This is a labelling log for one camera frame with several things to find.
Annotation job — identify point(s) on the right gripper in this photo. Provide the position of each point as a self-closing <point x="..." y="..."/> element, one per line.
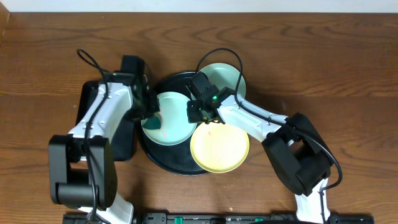
<point x="192" y="116"/>

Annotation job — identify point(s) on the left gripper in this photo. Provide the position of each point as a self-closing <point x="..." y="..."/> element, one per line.
<point x="155" y="107"/>

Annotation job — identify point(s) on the green yellow sponge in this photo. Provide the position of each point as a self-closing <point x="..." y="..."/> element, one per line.
<point x="153" y="122"/>

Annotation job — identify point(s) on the light blue plate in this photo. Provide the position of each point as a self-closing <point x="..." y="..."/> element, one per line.
<point x="173" y="117"/>

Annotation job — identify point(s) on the pale green plate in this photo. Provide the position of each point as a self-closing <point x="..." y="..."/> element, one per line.
<point x="221" y="75"/>

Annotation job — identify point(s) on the yellow plate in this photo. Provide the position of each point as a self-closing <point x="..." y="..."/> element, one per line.
<point x="219" y="148"/>

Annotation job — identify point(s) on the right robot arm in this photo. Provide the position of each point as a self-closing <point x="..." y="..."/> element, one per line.
<point x="298" y="155"/>

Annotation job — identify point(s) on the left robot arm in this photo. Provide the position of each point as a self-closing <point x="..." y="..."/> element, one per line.
<point x="81" y="163"/>

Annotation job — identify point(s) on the black rectangular water tray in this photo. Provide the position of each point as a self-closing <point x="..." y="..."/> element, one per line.
<point x="123" y="139"/>

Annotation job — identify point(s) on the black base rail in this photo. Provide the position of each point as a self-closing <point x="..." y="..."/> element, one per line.
<point x="162" y="218"/>

